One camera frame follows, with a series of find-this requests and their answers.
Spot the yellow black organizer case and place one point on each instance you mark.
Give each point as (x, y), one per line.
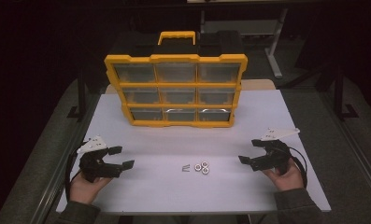
(177, 85)

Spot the person's left hand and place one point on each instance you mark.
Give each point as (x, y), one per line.
(83, 189)

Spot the person's right hand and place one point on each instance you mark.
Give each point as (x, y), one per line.
(287, 182)

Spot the clear plastic drawer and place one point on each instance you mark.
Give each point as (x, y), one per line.
(175, 72)

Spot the small silver screw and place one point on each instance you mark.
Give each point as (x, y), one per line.
(185, 170)
(185, 166)

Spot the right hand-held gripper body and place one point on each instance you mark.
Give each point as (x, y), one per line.
(275, 157)

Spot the white desk frame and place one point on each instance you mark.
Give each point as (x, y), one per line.
(275, 49)

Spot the black metal stand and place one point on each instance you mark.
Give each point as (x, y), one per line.
(82, 93)
(339, 93)

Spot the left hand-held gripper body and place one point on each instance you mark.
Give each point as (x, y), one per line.
(92, 165)

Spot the grid of clear drawers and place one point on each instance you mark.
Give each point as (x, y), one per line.
(219, 73)

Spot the silver hex nut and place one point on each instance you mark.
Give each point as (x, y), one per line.
(205, 170)
(205, 164)
(197, 167)

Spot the aluminium floor rail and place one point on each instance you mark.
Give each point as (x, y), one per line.
(50, 199)
(363, 165)

